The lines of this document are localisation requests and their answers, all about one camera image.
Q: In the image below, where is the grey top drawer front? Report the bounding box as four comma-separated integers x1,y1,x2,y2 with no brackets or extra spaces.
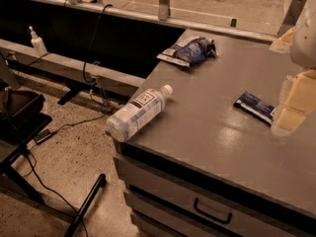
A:
113,152,297,237

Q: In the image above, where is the black drawer handle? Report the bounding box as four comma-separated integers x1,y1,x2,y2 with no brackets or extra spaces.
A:
193,197,233,225

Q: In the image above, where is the blue rxbar chocolate wrapper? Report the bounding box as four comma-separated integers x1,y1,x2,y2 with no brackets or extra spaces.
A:
233,92,276,126

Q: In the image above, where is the metal rail bracket right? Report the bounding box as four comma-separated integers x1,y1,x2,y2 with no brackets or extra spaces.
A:
277,0,307,37

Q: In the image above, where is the metal rail bracket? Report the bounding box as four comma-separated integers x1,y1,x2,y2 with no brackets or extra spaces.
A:
277,0,307,37
158,0,170,21

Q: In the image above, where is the black hanging power cable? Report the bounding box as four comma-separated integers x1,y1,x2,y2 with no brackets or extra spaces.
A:
81,3,114,86

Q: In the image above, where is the black floor cable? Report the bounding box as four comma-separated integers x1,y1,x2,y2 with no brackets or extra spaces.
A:
21,107,115,237

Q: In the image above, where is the grey drawer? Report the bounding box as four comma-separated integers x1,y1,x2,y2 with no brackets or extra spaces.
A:
113,152,297,237
123,191,215,237

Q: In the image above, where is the metal rail bracket centre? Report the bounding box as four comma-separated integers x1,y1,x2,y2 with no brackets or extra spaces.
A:
158,0,170,21

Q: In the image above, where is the white pump dispenser bottle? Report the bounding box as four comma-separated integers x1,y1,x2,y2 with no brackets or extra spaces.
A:
29,26,47,56

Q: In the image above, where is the clear blue plastic water bottle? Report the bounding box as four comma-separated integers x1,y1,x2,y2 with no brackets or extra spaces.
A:
107,85,173,142

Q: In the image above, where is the blue crumpled chip bag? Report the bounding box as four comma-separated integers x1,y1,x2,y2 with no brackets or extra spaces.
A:
157,37,218,67

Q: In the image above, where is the grey lower drawer front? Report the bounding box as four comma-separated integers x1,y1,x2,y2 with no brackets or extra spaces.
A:
123,191,215,237

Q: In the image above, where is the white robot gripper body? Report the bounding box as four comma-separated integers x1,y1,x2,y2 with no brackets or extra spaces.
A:
290,0,316,69

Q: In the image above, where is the black power adapter brick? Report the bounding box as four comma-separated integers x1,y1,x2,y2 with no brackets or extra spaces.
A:
34,129,52,144

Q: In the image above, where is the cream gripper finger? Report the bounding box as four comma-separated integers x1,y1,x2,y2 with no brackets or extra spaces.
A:
271,69,316,136
270,28,294,53

